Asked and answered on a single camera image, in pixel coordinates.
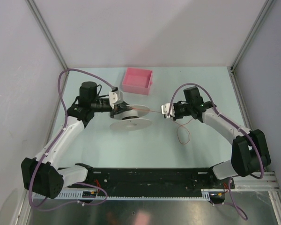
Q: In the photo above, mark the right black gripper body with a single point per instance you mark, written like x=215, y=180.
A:
x=182, y=110

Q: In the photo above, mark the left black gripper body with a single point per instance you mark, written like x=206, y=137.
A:
x=114, y=110

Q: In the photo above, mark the white plastic spool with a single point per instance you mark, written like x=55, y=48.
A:
x=131, y=119

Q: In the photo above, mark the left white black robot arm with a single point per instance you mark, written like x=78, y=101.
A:
x=42, y=174

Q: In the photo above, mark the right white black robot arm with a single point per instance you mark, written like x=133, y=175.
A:
x=249, y=155

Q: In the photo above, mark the pink plastic box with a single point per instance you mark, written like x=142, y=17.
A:
x=137, y=81

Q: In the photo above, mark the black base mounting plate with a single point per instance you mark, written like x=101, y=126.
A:
x=197, y=177

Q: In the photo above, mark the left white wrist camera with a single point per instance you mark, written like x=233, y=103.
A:
x=115, y=97

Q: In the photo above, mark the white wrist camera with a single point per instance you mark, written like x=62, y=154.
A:
x=167, y=110
x=115, y=97

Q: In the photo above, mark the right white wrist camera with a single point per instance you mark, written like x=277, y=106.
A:
x=167, y=110

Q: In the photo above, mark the grey slotted cable duct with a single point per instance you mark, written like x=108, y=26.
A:
x=91, y=194

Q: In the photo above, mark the aluminium frame rail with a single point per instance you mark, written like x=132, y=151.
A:
x=267, y=183

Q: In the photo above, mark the left aluminium corner post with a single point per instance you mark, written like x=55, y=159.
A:
x=46, y=32

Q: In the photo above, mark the aluminium corner post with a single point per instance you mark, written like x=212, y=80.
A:
x=46, y=32
x=265, y=10

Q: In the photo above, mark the right aluminium corner post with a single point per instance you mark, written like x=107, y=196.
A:
x=265, y=10

